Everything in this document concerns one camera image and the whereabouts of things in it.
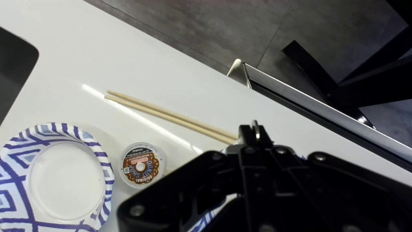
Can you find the black metal stand frame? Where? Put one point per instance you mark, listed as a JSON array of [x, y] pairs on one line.
[[309, 64]]

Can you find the black sink basin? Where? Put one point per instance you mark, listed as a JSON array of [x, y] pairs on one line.
[[14, 64]]

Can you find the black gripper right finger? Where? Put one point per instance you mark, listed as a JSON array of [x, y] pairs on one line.
[[326, 197]]

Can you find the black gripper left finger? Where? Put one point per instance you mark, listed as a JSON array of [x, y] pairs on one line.
[[201, 188]]

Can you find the wooden chopstick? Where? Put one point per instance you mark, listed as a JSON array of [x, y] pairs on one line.
[[171, 113], [171, 120]]

